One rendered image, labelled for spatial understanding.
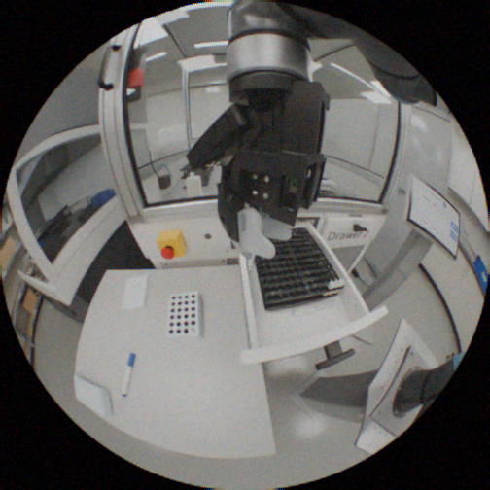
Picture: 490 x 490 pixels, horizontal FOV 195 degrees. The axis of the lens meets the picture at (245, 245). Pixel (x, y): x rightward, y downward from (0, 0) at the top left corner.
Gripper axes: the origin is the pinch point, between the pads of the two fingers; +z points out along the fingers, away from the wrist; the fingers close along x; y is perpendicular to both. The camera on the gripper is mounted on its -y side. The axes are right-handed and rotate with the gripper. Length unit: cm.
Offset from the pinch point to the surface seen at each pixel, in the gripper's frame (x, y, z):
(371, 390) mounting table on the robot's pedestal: -3, 45, 23
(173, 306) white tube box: -14.2, -13.5, 19.2
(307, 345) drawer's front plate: -5.4, 15.0, 6.2
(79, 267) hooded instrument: -42, -55, 14
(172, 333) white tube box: -18.8, -7.6, 19.2
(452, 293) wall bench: 177, 269, 69
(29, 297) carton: -273, -241, 66
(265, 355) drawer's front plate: -9.7, 10.8, 6.2
